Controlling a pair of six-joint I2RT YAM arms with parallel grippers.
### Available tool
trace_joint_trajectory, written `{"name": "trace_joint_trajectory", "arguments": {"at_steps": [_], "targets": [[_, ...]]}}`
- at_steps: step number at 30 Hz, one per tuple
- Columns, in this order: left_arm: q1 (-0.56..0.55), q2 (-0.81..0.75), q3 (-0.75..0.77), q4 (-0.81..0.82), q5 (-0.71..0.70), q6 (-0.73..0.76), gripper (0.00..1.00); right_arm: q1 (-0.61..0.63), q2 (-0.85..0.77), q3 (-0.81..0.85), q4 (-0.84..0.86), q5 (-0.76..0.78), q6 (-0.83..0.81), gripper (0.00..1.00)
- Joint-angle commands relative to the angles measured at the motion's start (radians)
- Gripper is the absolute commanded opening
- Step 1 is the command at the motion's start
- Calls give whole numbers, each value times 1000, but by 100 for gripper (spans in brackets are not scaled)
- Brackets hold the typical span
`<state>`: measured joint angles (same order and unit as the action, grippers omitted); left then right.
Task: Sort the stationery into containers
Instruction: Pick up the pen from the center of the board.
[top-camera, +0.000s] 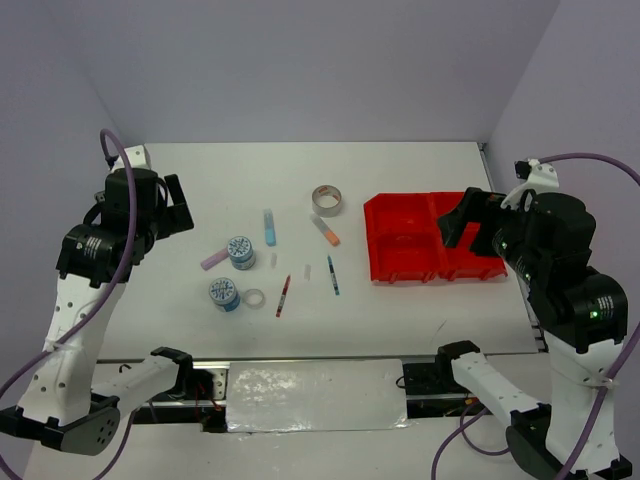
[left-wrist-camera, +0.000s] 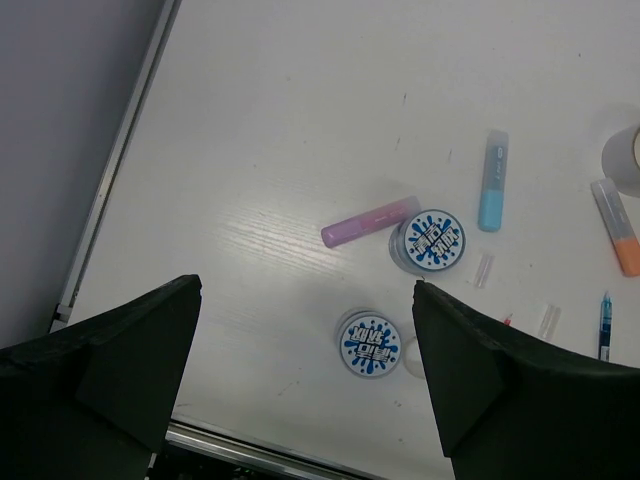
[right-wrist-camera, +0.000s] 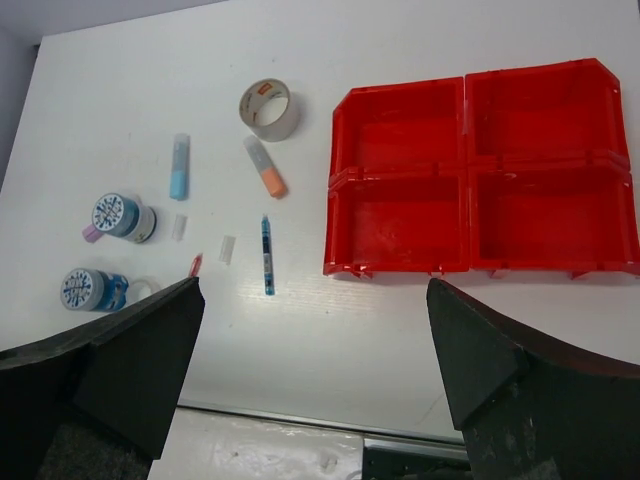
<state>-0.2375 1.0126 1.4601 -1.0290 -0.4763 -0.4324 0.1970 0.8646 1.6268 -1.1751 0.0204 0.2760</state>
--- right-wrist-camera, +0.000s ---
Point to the orange highlighter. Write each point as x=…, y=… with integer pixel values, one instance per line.
x=265, y=167

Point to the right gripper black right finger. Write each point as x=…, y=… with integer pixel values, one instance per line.
x=530, y=406

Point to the pink highlighter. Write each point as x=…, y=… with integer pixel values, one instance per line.
x=91, y=234

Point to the blue slime jar near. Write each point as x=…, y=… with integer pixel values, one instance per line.
x=93, y=290

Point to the small clear tape roll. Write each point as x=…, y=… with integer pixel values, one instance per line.
x=140, y=289

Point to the clear pen cap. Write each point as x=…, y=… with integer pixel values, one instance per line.
x=179, y=227
x=227, y=249

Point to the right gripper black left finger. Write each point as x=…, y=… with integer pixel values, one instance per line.
x=97, y=401

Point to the red bin front left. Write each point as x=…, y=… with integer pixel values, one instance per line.
x=397, y=222

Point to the blue slime jar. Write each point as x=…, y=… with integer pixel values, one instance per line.
x=93, y=290
x=124, y=218

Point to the blue gel pen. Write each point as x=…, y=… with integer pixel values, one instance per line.
x=267, y=256

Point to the red bin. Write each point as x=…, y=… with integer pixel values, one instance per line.
x=397, y=222
x=575, y=216
x=552, y=112
x=407, y=127

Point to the large grey tape roll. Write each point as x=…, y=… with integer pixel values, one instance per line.
x=269, y=109

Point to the red bin back left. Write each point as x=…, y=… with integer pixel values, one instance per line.
x=407, y=127

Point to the metal base rail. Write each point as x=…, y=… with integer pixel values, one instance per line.
x=317, y=423

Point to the red gel pen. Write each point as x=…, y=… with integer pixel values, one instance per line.
x=196, y=265

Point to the blue slime jar far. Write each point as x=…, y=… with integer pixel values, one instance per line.
x=124, y=218

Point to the red bin front right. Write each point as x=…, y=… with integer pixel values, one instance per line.
x=575, y=216

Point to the red bin back right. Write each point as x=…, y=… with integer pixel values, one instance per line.
x=552, y=112

